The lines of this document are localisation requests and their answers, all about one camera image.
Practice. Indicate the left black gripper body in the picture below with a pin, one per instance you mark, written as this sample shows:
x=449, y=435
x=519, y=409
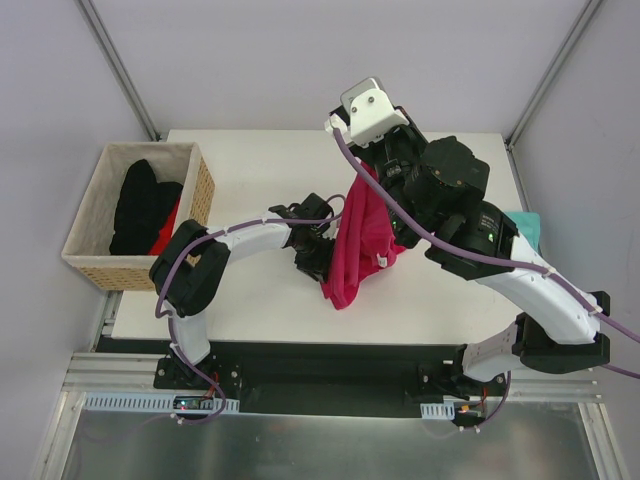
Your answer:
x=317, y=257

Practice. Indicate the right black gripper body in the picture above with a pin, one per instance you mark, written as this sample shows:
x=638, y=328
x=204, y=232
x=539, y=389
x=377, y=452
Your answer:
x=382, y=151

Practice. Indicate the pink t shirt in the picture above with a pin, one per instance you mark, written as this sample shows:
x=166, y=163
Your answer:
x=364, y=245

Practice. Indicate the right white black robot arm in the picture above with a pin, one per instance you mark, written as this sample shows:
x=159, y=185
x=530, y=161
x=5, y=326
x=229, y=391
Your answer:
x=557, y=331

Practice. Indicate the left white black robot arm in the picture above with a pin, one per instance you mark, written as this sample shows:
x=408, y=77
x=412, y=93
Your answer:
x=188, y=272

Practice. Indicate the teal folded t shirt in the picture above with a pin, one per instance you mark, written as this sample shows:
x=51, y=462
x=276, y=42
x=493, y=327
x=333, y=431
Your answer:
x=529, y=225

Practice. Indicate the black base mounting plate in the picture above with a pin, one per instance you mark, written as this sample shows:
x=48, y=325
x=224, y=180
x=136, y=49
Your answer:
x=389, y=381

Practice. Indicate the red garment in basket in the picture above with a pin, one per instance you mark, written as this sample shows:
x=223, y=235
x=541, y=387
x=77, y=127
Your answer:
x=168, y=218

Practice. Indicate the black garment in basket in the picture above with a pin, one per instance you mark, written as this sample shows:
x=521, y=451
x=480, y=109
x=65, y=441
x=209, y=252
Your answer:
x=137, y=215

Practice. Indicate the wicker basket with liner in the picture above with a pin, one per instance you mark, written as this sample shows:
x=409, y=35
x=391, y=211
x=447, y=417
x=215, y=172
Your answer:
x=87, y=245

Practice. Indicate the right white cable duct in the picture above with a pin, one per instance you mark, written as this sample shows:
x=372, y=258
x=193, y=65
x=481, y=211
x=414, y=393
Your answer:
x=438, y=411

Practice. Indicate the white cable duct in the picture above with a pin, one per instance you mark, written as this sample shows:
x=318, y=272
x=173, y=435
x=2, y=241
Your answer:
x=438, y=411
x=157, y=403

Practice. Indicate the right aluminium corner post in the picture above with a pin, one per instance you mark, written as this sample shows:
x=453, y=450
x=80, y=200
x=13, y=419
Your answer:
x=568, y=45

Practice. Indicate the aluminium corner post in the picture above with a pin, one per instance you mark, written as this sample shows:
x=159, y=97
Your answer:
x=568, y=45
x=99, y=31

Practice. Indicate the left white cable duct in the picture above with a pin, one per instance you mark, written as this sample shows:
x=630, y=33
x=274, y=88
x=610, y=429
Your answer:
x=157, y=403

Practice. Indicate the aluminium frame rail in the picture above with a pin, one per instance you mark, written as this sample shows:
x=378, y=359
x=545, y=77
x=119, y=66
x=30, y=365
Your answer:
x=114, y=372

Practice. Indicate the left aluminium corner post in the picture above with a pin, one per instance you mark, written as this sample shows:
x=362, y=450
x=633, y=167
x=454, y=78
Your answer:
x=99, y=31

